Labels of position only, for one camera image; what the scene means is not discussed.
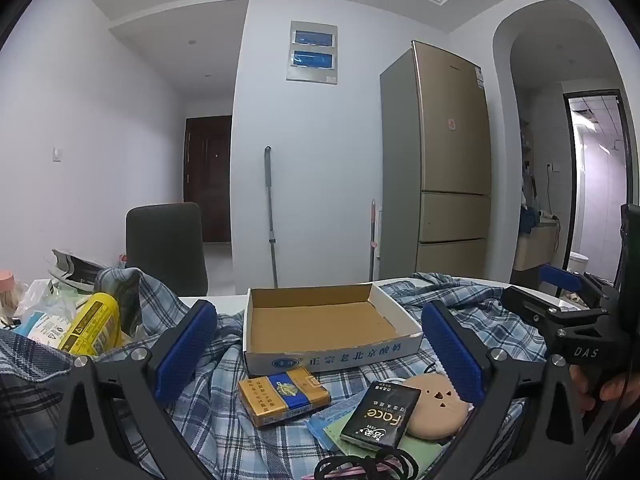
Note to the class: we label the light blue packet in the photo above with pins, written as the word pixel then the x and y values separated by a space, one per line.
pixel 324 417

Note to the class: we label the dark brown door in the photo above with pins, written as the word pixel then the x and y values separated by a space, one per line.
pixel 210 175

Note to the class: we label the green packet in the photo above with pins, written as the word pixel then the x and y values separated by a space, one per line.
pixel 415 454

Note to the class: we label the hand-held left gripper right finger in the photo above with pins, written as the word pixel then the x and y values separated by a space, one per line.
pixel 455 355

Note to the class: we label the white plastic bag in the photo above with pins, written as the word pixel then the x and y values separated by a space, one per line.
pixel 42 330

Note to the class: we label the beige vanity cabinet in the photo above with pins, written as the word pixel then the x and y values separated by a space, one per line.
pixel 535 250

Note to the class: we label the blue plaid cloth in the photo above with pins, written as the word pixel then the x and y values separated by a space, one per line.
pixel 225 410

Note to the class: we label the yellow blue cigarette pack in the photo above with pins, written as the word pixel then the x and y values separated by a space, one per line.
pixel 280 395

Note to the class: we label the black tissue pack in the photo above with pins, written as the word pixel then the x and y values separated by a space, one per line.
pixel 380 417

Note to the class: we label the white toilet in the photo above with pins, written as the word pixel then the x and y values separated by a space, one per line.
pixel 579 262

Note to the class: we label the shallow cardboard box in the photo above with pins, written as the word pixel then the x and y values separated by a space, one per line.
pixel 320 325

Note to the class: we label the beige round compact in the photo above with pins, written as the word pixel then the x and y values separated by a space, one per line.
pixel 430 410

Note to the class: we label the wall electrical panel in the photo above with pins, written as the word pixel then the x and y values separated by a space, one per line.
pixel 312 67

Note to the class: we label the yellow bottle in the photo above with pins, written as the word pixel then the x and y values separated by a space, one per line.
pixel 90 322

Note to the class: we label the pink lidded jar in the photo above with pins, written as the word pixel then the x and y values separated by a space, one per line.
pixel 5 280

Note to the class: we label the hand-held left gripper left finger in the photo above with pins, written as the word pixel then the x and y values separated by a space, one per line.
pixel 185 347

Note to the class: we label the grey white bag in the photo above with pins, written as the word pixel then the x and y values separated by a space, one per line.
pixel 75 265

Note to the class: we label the dark grey chair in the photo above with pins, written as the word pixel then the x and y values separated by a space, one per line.
pixel 165 245

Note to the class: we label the person's right hand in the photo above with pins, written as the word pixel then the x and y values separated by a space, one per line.
pixel 581 385

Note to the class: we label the dark blue towel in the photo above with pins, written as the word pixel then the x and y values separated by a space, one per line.
pixel 527 220

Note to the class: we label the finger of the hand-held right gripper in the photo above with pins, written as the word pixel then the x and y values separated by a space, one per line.
pixel 530 307
pixel 560 276

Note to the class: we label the gold refrigerator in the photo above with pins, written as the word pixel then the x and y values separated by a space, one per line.
pixel 450 160

